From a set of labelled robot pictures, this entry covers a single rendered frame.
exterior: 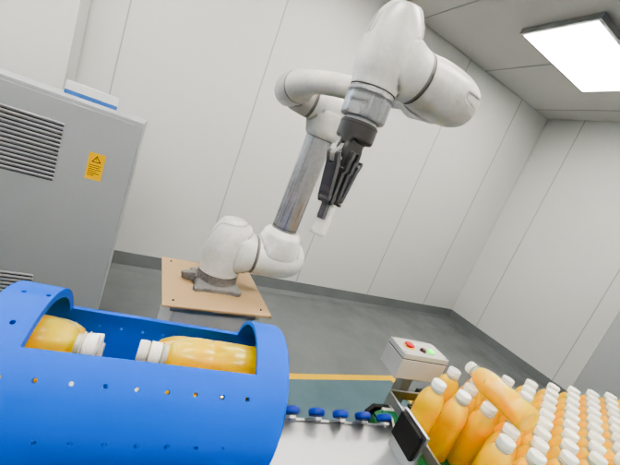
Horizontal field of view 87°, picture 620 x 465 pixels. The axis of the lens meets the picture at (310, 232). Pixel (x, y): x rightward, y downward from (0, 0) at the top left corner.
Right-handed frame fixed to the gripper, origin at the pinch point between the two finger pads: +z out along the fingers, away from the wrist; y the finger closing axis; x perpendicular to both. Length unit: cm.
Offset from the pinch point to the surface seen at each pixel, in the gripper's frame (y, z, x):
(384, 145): -321, -60, -118
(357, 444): -23, 55, 23
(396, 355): -54, 42, 19
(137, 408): 30.5, 32.2, -2.2
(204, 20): -136, -89, -240
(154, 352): 23.8, 30.0, -9.3
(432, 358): -61, 38, 29
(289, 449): -6, 55, 11
